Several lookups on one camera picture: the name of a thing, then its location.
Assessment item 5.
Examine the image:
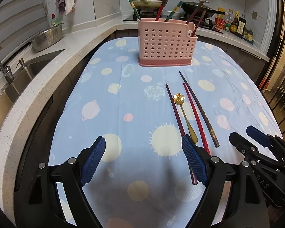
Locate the black gas stove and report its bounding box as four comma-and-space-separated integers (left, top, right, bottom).
122, 9, 225, 35

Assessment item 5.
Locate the pink perforated utensil basket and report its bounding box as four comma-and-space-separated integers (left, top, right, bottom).
138, 18, 198, 67

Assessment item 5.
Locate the black wok with lid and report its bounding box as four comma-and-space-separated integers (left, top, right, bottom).
180, 0, 227, 19

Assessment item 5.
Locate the dark purple chopstick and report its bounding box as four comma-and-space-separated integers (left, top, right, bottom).
179, 71, 220, 148

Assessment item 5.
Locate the blue polka dot tablecloth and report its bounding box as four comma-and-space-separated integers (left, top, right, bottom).
49, 37, 281, 227

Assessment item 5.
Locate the green dish soap bottle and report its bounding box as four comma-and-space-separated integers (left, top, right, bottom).
50, 14, 58, 27

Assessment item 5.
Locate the green chopstick in basket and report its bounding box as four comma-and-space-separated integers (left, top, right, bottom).
165, 1, 183, 22

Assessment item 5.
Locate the brown sauce bottle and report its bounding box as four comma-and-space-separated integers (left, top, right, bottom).
230, 11, 239, 34

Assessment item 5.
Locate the maroon chopstick outermost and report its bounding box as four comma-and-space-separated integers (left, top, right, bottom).
191, 10, 206, 36

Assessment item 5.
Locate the stainless steel bowl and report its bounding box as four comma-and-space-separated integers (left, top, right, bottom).
31, 23, 63, 52

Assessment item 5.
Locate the stainless steel sink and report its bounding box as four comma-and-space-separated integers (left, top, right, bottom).
0, 50, 62, 128

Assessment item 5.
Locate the red spiral chopstick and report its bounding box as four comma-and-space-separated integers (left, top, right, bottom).
183, 83, 211, 155

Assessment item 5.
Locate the clear plastic bottle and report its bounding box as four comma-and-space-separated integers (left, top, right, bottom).
225, 9, 234, 32

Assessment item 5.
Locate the beige wok with lid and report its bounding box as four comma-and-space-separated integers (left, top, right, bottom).
131, 0, 164, 11

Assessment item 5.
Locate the green chopstick gold band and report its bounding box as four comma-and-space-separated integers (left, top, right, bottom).
128, 0, 141, 21

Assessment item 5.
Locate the dark soy sauce bottle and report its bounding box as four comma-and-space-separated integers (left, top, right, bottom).
235, 17, 247, 38

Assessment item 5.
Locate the sink soap dispenser pump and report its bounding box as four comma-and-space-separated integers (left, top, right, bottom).
16, 58, 27, 69

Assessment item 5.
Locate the dark maroon chopstick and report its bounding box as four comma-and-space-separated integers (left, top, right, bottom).
165, 83, 198, 185

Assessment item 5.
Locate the dark red chopstick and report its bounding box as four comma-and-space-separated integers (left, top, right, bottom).
186, 1, 204, 24

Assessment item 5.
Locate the small teal jar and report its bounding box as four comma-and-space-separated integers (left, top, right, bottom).
242, 28, 254, 45

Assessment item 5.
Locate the gold flower spoon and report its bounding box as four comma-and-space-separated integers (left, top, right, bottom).
172, 93, 198, 143

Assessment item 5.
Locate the red seasoning jar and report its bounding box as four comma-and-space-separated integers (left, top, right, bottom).
215, 17, 226, 30

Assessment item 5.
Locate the bright red chopstick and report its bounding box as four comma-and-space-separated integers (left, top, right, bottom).
155, 0, 167, 21

